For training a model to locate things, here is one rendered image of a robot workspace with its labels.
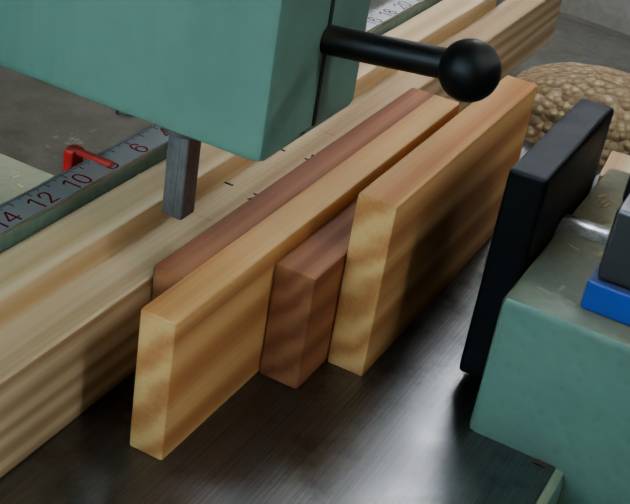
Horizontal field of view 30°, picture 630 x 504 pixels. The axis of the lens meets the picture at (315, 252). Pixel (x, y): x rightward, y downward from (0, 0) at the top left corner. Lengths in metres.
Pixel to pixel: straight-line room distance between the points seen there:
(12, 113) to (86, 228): 2.34
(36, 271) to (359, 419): 0.13
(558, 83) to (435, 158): 0.25
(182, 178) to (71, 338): 0.08
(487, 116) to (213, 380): 0.18
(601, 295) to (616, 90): 0.30
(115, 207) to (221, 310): 0.07
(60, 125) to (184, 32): 2.35
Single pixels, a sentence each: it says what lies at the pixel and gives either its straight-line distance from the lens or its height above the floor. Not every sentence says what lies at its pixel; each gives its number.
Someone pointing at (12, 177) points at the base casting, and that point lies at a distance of 0.79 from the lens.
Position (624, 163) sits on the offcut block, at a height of 0.93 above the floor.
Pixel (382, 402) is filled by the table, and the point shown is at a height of 0.90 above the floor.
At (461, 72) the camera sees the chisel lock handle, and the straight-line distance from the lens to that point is 0.37.
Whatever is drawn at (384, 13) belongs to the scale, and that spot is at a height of 0.96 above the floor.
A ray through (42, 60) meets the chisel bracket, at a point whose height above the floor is 1.01.
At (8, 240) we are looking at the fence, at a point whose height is 0.95.
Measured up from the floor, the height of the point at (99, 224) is 0.95.
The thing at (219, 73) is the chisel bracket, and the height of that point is 1.03.
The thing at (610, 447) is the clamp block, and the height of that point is 0.92.
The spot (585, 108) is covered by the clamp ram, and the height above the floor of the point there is 1.00.
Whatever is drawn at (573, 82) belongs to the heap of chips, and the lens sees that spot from 0.71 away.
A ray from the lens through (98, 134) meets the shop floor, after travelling 2.70.
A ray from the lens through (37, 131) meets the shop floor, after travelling 2.69.
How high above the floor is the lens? 1.17
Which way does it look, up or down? 30 degrees down
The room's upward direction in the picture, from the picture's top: 10 degrees clockwise
